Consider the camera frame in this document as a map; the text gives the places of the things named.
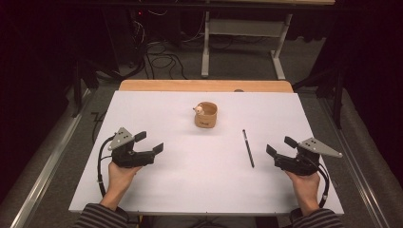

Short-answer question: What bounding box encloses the white table board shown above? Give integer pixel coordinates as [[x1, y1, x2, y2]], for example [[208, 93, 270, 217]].
[[68, 90, 345, 217]]

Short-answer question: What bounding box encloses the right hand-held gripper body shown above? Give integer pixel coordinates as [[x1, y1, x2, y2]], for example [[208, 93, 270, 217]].
[[274, 137, 344, 177]]

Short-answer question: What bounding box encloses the metal floor rail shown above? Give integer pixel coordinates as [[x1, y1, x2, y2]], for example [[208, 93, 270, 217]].
[[9, 87, 93, 228], [317, 94, 393, 228]]

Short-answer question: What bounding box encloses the white metal desk frame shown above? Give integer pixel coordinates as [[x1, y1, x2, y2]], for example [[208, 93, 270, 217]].
[[201, 10, 295, 81]]

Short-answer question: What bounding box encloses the black pen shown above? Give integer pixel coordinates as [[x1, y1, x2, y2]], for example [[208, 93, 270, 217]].
[[241, 128, 256, 169]]

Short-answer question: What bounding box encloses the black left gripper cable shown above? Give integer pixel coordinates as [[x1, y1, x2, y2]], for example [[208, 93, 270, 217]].
[[96, 135, 116, 198]]

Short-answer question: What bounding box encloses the black stand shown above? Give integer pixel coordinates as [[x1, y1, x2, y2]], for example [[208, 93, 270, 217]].
[[69, 58, 100, 119], [292, 67, 347, 130]]

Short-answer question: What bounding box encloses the tangle of floor cables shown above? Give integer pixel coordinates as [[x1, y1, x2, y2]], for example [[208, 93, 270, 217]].
[[131, 10, 205, 81]]

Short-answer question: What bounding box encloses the person's left hand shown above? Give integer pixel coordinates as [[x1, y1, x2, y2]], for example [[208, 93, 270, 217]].
[[107, 161, 143, 193]]

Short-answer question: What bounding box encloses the wooden table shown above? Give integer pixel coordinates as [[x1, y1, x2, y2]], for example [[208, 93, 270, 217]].
[[118, 79, 295, 94]]

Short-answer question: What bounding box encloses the person's right hand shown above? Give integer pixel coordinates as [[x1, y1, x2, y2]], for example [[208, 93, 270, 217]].
[[284, 170, 321, 199]]

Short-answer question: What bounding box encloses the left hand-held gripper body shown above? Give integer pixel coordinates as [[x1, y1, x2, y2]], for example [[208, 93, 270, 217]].
[[107, 126, 157, 169]]

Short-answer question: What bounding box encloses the brown round pen holder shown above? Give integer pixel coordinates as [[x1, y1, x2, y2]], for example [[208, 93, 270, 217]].
[[192, 101, 219, 129]]

